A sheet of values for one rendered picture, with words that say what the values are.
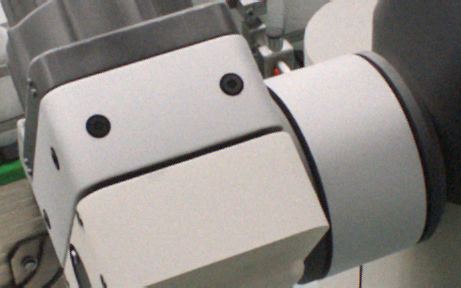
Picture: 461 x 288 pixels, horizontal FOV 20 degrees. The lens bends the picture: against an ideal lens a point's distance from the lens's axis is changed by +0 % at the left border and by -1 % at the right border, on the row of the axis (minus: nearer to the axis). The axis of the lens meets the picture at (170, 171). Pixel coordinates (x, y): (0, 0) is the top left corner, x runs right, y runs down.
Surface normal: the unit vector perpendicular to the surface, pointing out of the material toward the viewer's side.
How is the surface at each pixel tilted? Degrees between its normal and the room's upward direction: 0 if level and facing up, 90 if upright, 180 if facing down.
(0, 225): 90
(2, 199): 90
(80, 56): 30
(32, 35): 57
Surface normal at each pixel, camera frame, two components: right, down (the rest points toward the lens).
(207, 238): 0.13, -0.33
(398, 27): -0.82, -0.14
